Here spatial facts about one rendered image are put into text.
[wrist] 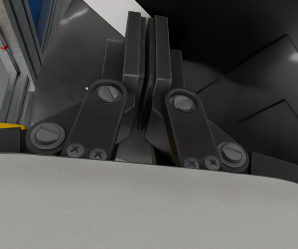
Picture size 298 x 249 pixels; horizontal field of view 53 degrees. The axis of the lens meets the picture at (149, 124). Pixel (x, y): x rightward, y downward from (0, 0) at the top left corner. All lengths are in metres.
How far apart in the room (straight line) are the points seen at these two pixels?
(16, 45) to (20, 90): 0.09
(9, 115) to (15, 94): 0.04
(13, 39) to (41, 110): 0.33
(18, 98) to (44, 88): 0.40
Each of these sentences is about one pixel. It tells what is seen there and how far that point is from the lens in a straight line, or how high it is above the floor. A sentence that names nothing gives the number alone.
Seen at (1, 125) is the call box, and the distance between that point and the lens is 0.49.
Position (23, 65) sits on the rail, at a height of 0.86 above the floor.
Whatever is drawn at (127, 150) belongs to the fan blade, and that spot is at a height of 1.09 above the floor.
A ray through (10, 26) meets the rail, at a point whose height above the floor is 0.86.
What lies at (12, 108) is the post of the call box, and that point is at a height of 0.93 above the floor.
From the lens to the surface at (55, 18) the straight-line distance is 1.23.
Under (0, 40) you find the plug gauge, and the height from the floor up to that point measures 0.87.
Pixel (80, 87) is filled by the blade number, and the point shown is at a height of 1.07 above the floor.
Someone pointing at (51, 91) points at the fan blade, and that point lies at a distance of 0.18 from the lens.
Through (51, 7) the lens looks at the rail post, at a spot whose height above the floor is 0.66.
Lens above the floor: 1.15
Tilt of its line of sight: 22 degrees down
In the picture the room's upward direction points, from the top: 177 degrees counter-clockwise
